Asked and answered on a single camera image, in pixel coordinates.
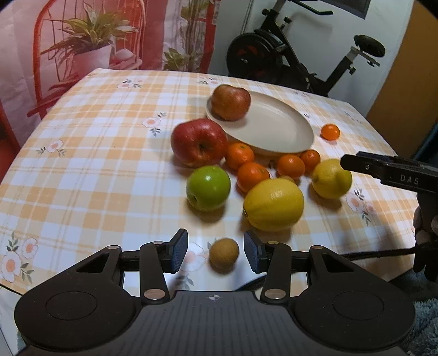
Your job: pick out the beige oval plate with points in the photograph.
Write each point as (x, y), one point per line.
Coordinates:
(273, 126)

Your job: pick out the small yellow lemon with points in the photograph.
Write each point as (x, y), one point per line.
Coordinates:
(330, 179)

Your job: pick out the large yellow lemon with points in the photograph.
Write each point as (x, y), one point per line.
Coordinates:
(273, 205)

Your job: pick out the bright red apple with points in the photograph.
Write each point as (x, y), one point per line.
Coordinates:
(198, 142)

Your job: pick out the small brown fruit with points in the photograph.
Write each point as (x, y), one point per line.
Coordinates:
(224, 254)
(287, 178)

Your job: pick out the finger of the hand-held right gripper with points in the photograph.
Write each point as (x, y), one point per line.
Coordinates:
(383, 169)

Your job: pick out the black exercise bike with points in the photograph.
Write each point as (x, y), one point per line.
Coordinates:
(260, 51)

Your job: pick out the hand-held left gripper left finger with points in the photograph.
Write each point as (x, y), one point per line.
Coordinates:
(178, 251)

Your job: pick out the person's right hand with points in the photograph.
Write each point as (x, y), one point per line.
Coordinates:
(426, 256)

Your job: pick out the orange wooden door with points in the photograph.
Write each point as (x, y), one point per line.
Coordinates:
(403, 85)

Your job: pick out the green apple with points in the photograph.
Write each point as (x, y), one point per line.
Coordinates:
(208, 188)

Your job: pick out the dull red apple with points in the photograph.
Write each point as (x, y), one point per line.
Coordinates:
(231, 102)

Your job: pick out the mandarin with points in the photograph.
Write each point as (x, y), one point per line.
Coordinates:
(330, 131)
(310, 161)
(253, 176)
(239, 155)
(291, 166)

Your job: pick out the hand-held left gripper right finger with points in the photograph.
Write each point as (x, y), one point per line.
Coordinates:
(252, 253)

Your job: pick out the printed pink backdrop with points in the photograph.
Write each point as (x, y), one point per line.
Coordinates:
(154, 34)

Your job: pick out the grey fluffy blanket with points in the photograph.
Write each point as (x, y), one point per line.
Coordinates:
(424, 321)

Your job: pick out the dark window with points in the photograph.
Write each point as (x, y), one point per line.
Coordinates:
(349, 7)

